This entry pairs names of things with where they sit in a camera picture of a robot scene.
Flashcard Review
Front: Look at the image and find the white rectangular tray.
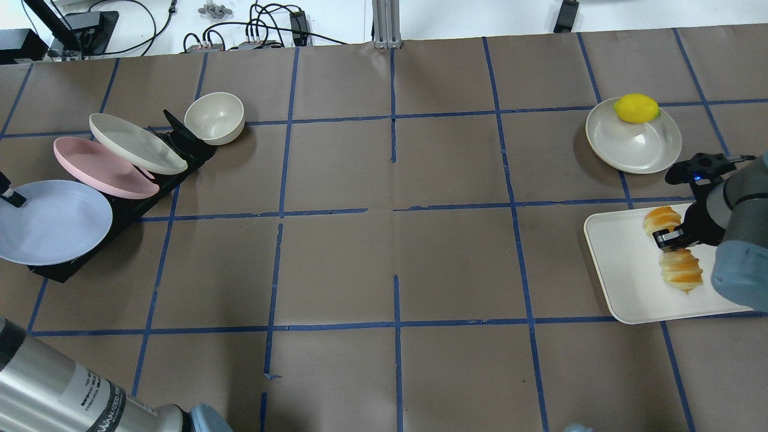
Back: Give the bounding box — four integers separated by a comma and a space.
583, 208, 751, 325

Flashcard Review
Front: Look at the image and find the cream shallow dish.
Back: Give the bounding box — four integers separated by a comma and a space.
585, 98, 682, 175

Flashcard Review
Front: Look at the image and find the blue plate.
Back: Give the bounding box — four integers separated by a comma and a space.
1, 179, 113, 266

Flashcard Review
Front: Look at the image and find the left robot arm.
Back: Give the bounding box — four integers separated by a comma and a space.
1, 176, 230, 431

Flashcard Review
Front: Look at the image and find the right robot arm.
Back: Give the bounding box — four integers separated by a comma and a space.
650, 153, 767, 312

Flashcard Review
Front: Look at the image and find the yellow lemon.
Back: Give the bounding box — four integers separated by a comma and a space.
613, 93, 661, 125

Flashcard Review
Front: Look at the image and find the aluminium frame post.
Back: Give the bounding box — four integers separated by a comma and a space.
372, 0, 403, 49

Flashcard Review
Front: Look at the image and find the striped bread roll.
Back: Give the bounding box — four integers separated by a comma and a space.
643, 206, 703, 293

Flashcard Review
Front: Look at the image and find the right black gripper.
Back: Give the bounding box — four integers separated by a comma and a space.
652, 152, 757, 251

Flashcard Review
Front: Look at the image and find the cream plate in rack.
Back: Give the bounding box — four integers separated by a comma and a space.
88, 113, 188, 175

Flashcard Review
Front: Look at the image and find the cream bowl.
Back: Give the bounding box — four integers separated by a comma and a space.
183, 91, 245, 146

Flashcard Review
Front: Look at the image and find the black plate rack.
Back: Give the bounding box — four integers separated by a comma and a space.
28, 110, 216, 283

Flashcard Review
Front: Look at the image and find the pink plate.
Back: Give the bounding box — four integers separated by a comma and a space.
53, 136, 160, 200

